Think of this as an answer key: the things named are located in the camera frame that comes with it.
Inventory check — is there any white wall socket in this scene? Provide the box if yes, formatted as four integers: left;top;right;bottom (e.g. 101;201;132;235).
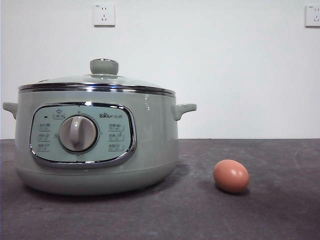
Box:
304;4;320;28
93;3;116;27

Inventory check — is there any glass lid with green knob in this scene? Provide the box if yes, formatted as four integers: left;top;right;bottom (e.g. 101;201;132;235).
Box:
17;58;176;96

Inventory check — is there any pale green electric cooking pot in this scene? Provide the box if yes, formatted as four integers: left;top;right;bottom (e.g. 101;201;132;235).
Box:
2;86;198;196

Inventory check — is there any brown egg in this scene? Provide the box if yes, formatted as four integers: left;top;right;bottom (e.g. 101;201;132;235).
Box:
212;159;250;194

